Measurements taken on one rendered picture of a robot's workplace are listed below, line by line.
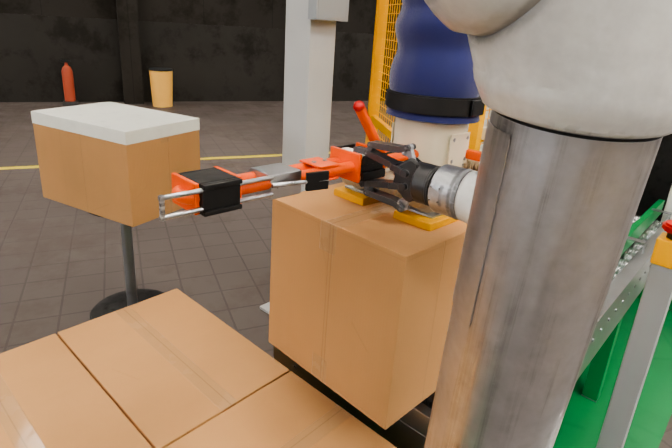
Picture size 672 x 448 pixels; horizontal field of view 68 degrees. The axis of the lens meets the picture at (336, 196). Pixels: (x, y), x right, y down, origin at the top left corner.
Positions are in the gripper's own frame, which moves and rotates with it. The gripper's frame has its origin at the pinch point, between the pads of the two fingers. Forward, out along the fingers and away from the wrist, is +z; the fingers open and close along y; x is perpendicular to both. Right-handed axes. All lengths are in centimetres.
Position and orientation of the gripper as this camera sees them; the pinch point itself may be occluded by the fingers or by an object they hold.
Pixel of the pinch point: (353, 163)
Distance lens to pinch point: 102.0
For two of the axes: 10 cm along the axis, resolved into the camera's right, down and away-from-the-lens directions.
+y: -0.5, 9.5, 3.2
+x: 6.8, -2.0, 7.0
